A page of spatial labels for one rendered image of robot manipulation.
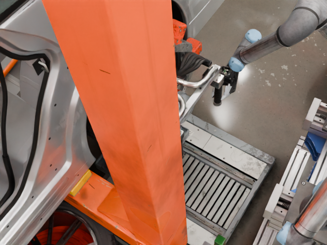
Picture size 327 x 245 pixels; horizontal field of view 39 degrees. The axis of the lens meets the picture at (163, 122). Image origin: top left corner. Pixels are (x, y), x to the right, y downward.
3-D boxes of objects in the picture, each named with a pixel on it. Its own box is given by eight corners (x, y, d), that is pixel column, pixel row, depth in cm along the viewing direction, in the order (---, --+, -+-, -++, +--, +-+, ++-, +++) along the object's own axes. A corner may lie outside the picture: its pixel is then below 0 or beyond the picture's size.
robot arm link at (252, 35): (255, 49, 213) (247, 61, 223) (265, 33, 217) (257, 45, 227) (241, 40, 213) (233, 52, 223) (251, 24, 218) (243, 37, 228)
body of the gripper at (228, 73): (216, 74, 219) (227, 56, 224) (218, 85, 225) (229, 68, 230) (230, 78, 215) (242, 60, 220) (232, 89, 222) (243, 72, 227)
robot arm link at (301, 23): (314, 43, 175) (238, 78, 218) (324, 24, 180) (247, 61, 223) (294, 23, 173) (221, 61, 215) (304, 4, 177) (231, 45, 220)
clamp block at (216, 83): (207, 74, 214) (207, 67, 209) (224, 82, 211) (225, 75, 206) (201, 81, 212) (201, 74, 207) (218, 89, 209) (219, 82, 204)
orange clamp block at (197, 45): (179, 57, 231) (189, 45, 234) (192, 63, 228) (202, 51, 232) (179, 48, 225) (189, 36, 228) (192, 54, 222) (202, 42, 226)
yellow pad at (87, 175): (70, 160, 220) (68, 155, 216) (93, 174, 215) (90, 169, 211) (52, 182, 214) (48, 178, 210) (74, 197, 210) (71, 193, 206)
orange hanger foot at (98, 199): (77, 169, 235) (59, 137, 205) (161, 223, 217) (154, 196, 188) (55, 195, 228) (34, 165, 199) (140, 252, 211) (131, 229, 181)
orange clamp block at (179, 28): (167, 37, 207) (173, 18, 203) (182, 43, 205) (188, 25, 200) (159, 39, 202) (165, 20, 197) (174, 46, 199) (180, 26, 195)
